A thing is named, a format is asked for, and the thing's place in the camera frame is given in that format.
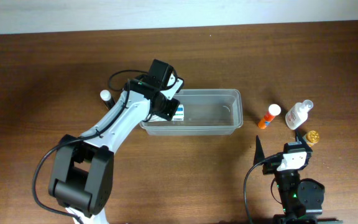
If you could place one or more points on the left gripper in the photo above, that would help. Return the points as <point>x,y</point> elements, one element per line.
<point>174,104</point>

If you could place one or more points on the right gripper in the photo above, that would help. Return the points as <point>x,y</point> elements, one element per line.
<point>271,167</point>

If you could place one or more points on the white Panadol medicine box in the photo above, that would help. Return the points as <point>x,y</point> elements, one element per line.
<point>178,116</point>

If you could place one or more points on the white spray bottle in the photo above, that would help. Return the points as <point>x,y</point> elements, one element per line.
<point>298,114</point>

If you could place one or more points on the black bottle white cap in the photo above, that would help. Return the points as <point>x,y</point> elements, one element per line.
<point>107,98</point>

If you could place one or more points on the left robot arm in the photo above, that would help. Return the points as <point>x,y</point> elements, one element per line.
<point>82,173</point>

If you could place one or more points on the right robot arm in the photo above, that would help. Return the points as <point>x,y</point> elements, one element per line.
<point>301,199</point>

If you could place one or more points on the clear plastic container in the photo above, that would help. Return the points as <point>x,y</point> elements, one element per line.
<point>207,112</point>

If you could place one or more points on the small gold lid jar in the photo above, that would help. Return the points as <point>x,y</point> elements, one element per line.
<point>311,138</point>

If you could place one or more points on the orange tube white cap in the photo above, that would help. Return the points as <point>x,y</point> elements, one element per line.
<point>273,111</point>

